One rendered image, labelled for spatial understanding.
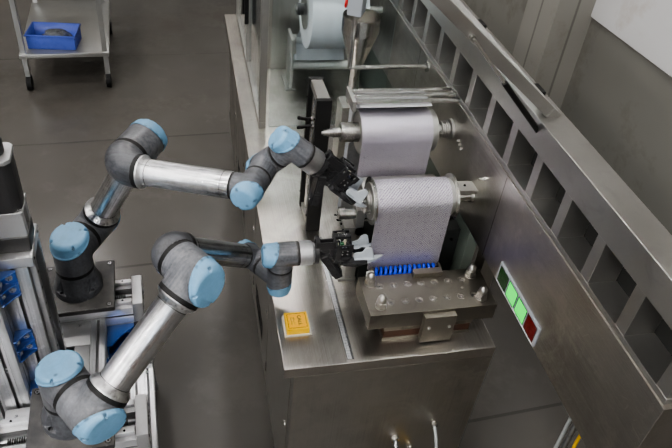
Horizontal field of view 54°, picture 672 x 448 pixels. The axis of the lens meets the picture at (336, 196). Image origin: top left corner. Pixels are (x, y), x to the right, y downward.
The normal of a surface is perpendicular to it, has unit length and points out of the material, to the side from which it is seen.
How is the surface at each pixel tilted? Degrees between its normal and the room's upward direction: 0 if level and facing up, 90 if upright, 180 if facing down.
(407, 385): 90
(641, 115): 90
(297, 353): 0
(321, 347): 0
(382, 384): 90
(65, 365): 7
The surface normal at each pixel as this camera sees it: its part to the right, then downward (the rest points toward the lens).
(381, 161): 0.19, 0.64
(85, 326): 0.09, -0.78
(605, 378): -0.98, 0.05
